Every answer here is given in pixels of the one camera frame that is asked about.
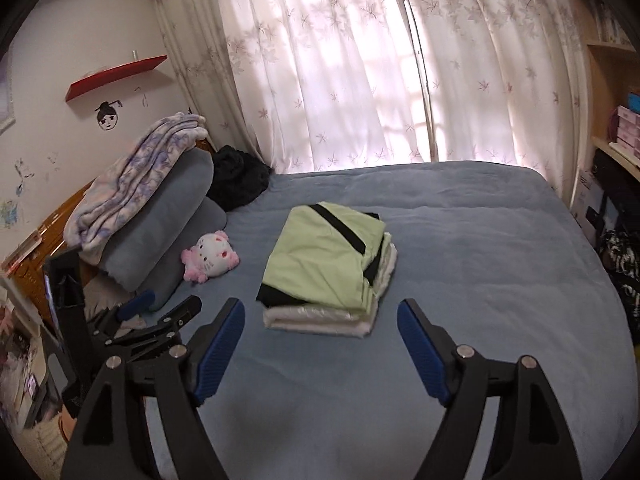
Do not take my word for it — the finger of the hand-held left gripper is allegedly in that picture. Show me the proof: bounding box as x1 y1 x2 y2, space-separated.
155 295 202 335
116 290 157 323

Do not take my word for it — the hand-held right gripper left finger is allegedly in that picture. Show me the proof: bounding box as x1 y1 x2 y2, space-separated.
60 297 247 480

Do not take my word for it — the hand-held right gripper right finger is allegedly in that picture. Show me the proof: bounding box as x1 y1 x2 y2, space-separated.
396 298 583 480

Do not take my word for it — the green and black jacket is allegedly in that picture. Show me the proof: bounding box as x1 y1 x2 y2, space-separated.
256 201 388 312

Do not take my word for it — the pink and white plush toy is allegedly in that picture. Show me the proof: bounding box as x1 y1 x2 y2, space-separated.
181 230 240 283

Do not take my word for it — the cluttered side table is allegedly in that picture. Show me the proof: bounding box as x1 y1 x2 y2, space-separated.
0 280 66 431

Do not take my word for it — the cream quilted jacket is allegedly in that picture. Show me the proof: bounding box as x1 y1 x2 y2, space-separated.
262 242 399 337

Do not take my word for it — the purple floral blanket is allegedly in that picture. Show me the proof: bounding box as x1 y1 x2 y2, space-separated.
64 113 208 263

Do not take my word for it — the black and white patterned cloth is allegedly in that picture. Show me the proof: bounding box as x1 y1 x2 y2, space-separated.
597 230 640 346

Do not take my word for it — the white box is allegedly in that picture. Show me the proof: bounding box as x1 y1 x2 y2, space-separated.
570 167 608 241

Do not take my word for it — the black bag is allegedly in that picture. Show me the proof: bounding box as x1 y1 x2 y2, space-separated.
592 150 640 233

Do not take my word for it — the white floral curtain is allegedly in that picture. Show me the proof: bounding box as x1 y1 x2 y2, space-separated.
150 0 593 196

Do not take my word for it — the wooden bookshelf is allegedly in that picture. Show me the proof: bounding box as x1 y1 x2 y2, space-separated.
570 0 640 181

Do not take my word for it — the stack of pink boxes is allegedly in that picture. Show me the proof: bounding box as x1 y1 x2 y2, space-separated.
615 105 640 148

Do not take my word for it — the framed wall picture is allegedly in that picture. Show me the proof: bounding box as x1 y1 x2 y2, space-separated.
0 50 15 133

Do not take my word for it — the red wall shelf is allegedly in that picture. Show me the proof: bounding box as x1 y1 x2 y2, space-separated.
66 55 168 103

